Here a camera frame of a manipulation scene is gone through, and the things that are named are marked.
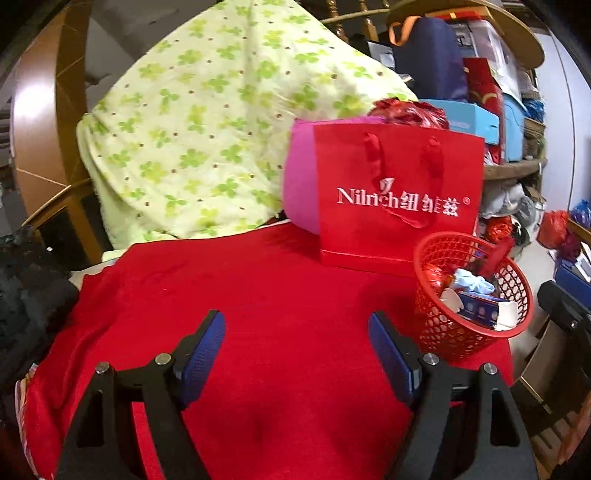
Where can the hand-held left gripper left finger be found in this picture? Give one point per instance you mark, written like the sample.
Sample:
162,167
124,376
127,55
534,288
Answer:
203,355

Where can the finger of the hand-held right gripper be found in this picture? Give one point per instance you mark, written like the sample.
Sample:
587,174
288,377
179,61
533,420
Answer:
561,304

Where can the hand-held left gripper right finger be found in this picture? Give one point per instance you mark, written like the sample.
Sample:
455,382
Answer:
392,355

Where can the red plastic mesh basket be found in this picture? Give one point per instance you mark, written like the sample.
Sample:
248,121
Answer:
443,337

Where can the long white box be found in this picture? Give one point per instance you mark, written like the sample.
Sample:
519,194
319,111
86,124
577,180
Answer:
508,316

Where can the red plastic wrapper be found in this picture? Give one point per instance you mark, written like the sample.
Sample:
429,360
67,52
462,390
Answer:
498,254

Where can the blue toothpaste box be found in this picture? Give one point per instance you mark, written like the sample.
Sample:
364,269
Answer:
480,311

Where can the knotted red plastic bag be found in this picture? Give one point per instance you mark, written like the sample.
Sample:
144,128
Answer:
436,274

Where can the blue and white tissue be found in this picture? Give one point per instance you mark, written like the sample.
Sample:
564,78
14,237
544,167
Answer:
471,281

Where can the brown cardboard box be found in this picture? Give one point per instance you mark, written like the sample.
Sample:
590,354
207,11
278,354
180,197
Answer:
554,369

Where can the large red plastic bag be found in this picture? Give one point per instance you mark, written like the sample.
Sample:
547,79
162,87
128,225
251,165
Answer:
554,228

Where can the red fleece blanket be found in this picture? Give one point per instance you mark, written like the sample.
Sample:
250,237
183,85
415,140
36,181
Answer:
277,300

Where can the red paper gift bag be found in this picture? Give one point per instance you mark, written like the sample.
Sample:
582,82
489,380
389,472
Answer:
369,244

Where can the black puffer jacket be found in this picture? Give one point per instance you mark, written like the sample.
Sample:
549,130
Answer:
27,300

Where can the striped cloth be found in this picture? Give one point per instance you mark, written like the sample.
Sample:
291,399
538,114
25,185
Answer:
23,397

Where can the light blue cardboard box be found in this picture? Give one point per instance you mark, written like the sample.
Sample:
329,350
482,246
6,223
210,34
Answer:
475,124

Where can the red patterned box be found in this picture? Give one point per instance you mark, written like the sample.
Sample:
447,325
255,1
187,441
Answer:
480,83

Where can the green clover print quilt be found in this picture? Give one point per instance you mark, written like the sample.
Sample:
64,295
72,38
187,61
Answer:
207,115

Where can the shiny red foil wrapper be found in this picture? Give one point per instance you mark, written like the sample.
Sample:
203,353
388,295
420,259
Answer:
406,113

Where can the clear plastic storage bin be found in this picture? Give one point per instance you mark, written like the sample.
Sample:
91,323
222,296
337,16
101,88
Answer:
489,41

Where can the brown wooden cabinet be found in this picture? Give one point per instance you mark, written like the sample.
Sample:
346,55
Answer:
37,138

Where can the round wooden shelf rack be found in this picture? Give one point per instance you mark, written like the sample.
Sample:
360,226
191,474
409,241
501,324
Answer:
517,27

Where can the wooden spindle railing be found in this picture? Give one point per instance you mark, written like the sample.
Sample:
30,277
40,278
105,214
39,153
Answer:
351,18

